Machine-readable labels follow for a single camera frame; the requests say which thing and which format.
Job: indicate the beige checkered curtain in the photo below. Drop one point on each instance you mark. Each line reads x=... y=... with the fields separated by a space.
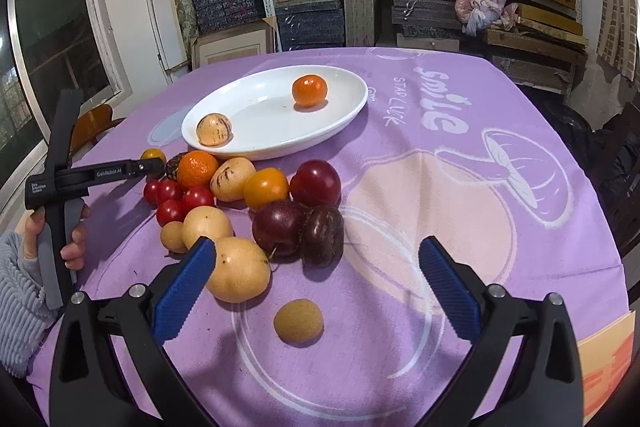
x=618 y=40

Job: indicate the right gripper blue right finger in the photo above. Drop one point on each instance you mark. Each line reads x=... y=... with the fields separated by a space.
x=459 y=301

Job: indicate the red plum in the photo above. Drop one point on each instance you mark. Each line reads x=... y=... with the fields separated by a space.
x=316 y=183

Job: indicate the purple printed tablecloth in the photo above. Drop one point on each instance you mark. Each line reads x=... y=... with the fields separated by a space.
x=447 y=146

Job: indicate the small mandarin orange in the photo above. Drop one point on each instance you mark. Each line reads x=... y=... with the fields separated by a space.
x=309 y=91

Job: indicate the white oval plate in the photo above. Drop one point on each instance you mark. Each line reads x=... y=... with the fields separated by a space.
x=265 y=121

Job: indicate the large yellow passion fruit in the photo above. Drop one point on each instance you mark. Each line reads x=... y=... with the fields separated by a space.
x=242 y=271

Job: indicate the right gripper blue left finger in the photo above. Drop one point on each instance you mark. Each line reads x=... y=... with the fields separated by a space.
x=177 y=287

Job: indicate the dark wrinkled purple fruit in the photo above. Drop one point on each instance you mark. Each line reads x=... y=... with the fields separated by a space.
x=172 y=165

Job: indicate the striped pepino melon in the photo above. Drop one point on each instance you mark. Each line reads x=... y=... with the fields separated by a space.
x=214 y=130
x=227 y=183

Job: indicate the window with metal frame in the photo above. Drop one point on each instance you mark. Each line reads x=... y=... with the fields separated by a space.
x=48 y=46

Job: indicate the framed picture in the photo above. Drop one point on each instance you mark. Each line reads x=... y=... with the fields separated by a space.
x=250 y=39

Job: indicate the dark passion fruit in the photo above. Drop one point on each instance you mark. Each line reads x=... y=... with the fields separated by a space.
x=322 y=237

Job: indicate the red cherry tomato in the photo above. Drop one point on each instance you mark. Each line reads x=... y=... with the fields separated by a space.
x=170 y=210
x=150 y=192
x=168 y=189
x=195 y=197

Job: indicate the small tan longan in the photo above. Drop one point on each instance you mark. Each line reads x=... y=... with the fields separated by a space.
x=299 y=321

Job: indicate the dark wooden chair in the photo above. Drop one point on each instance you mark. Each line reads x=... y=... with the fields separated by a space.
x=615 y=177

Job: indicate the dark purple plum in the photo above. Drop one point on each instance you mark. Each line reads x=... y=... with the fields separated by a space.
x=277 y=227

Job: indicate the crumpled pink cloth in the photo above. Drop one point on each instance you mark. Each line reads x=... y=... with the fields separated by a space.
x=476 y=16

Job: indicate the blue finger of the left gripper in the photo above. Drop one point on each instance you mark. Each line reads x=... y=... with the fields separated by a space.
x=152 y=168

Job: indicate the orange paper booklet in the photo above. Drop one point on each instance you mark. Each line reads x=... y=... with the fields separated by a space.
x=605 y=357

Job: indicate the large mandarin orange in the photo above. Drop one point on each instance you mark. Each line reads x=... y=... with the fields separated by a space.
x=196 y=169

